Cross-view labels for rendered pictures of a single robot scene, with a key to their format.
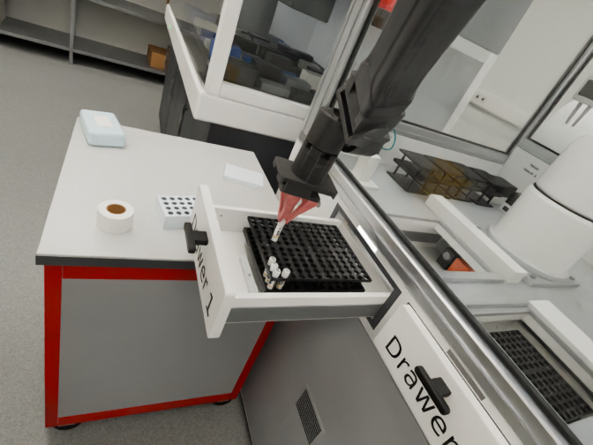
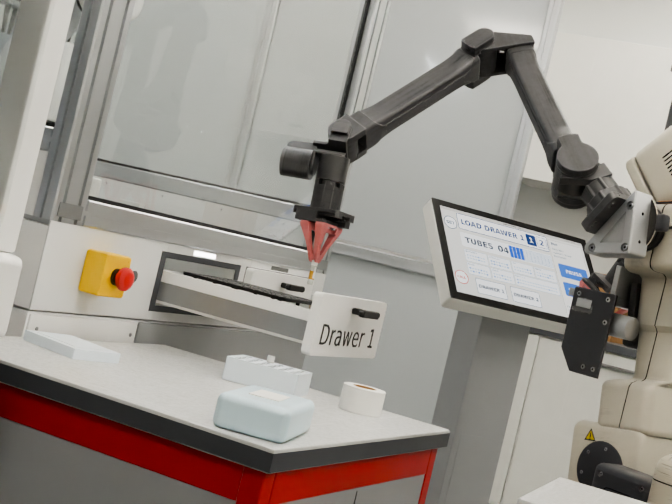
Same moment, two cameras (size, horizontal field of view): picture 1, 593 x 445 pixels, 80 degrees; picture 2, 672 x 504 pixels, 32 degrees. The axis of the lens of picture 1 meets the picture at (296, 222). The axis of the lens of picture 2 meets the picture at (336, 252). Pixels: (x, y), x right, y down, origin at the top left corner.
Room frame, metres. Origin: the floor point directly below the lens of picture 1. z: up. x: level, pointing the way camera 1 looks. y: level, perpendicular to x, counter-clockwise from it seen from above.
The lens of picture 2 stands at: (1.62, 1.91, 1.00)
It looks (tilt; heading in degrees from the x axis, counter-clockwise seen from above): 0 degrees down; 239
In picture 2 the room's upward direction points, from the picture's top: 13 degrees clockwise
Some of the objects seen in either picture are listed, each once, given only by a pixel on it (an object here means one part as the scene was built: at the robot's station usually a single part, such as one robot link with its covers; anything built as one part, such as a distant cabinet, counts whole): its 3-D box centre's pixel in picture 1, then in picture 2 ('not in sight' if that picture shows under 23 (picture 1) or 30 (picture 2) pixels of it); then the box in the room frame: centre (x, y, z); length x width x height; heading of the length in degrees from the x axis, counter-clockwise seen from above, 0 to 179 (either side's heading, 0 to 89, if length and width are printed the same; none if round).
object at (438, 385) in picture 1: (437, 388); (290, 286); (0.39, -0.30, 0.91); 0.07 x 0.04 x 0.01; 34
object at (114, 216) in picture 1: (115, 216); (362, 399); (0.58, 0.36, 0.78); 0.07 x 0.07 x 0.04
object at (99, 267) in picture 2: not in sight; (106, 274); (0.93, 0.05, 0.88); 0.07 x 0.05 x 0.07; 34
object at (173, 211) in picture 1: (185, 211); (267, 375); (0.70, 0.26, 0.78); 0.12 x 0.08 x 0.04; 135
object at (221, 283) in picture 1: (207, 252); (346, 326); (0.49, 0.12, 0.87); 0.29 x 0.02 x 0.11; 34
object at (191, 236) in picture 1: (197, 237); (363, 313); (0.47, 0.14, 0.91); 0.07 x 0.04 x 0.01; 34
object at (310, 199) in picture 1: (288, 199); (322, 238); (0.53, 0.03, 1.02); 0.07 x 0.07 x 0.09; 26
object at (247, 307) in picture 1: (306, 260); (248, 305); (0.60, -0.05, 0.86); 0.40 x 0.26 x 0.06; 124
